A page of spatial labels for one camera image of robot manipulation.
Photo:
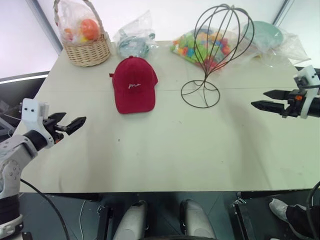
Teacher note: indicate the clear bag of toy fruit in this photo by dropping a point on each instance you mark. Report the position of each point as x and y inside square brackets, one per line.
[70, 15]

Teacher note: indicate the pale green bowl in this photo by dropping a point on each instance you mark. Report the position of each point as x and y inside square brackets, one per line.
[265, 33]

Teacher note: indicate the silver rounded robot leg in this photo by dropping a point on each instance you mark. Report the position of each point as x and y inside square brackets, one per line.
[196, 220]
[131, 221]

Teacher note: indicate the clear crinkled plastic bag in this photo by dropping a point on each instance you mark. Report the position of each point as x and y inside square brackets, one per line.
[290, 47]

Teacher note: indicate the clear bag of colourful blocks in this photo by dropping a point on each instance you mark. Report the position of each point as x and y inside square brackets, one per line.
[186, 48]

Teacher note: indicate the grey sneaker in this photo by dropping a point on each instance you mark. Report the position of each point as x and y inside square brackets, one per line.
[280, 208]

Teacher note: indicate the orange toy fruit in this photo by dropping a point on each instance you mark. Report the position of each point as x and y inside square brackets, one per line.
[89, 28]

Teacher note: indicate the dark side cabinet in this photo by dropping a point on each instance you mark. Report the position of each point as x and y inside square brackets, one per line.
[17, 87]

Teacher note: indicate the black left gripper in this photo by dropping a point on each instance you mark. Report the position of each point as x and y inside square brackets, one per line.
[55, 130]

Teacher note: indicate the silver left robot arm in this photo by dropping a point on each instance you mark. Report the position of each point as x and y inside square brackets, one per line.
[12, 160]

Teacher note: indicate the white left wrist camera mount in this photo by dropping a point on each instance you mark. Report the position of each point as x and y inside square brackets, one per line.
[31, 110]

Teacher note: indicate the black trouser leg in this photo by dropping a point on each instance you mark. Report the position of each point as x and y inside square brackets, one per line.
[302, 220]

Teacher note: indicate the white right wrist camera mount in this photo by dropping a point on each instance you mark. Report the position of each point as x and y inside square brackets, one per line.
[308, 77]

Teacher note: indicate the red baseball cap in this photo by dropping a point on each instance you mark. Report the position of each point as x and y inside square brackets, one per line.
[135, 75]

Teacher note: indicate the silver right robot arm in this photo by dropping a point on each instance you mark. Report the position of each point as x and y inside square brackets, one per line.
[315, 106]

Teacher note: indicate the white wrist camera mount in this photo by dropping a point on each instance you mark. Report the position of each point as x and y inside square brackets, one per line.
[31, 110]
[308, 77]

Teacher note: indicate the woven wicker basket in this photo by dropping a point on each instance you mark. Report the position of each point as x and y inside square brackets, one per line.
[86, 52]

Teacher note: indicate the black table leg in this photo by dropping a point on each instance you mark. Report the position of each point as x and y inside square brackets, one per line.
[243, 220]
[103, 222]

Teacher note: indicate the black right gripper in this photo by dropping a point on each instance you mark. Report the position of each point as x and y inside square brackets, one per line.
[295, 103]

